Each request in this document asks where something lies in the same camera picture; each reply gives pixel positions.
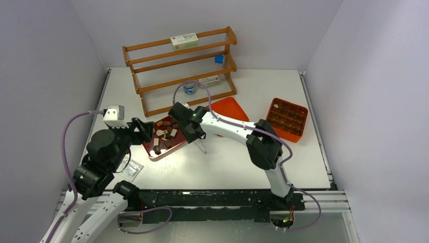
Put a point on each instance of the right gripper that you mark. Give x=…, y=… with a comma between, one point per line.
x=189, y=137

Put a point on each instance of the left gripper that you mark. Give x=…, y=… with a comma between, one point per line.
x=145, y=131

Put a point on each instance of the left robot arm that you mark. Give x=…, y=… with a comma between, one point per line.
x=105, y=152

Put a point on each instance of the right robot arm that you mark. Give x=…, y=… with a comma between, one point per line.
x=263, y=145

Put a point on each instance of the white chocolate piece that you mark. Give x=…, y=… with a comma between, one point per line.
x=173, y=132

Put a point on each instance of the dark round chocolate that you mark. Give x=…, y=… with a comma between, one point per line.
x=156, y=149

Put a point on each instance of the dark red tray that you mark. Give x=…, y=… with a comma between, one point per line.
x=167, y=143

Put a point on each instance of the blue lidded jar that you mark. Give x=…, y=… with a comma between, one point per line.
x=190, y=87

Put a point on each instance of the clear plastic bag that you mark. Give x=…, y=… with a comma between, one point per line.
x=129, y=169

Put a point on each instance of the orange box lid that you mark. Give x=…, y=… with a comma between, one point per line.
x=229, y=107

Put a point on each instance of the wooden three-tier shelf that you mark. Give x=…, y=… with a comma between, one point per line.
x=155, y=65

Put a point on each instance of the white red small box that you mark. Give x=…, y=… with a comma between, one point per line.
x=209, y=81

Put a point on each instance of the blue cube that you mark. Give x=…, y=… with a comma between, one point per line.
x=220, y=59

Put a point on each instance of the white green box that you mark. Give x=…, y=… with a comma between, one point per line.
x=184, y=41

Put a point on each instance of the orange compartment box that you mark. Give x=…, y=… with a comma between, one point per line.
x=287, y=119

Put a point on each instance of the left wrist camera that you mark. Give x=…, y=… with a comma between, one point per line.
x=114, y=117

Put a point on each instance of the black base frame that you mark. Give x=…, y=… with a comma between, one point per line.
x=207, y=205

